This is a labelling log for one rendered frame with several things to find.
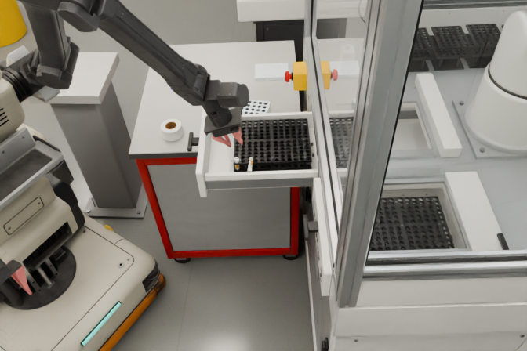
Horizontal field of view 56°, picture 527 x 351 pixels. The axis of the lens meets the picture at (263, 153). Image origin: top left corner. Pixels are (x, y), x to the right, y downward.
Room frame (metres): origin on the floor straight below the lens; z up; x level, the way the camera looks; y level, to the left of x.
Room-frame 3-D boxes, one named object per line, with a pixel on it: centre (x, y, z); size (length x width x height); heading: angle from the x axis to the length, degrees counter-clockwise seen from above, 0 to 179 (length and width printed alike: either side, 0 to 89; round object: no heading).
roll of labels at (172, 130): (1.22, 0.31, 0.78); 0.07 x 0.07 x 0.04
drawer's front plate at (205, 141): (1.03, 0.17, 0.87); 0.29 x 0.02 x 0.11; 179
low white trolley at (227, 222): (1.44, 0.15, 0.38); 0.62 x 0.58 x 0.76; 179
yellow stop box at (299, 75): (1.36, -0.13, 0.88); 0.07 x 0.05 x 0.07; 179
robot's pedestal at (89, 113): (1.60, 0.73, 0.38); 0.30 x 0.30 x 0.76; 85
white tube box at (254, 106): (1.30, 0.04, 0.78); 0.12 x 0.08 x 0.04; 76
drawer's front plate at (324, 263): (0.71, -0.13, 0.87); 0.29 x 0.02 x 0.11; 179
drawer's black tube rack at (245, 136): (1.03, -0.03, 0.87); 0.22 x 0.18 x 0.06; 89
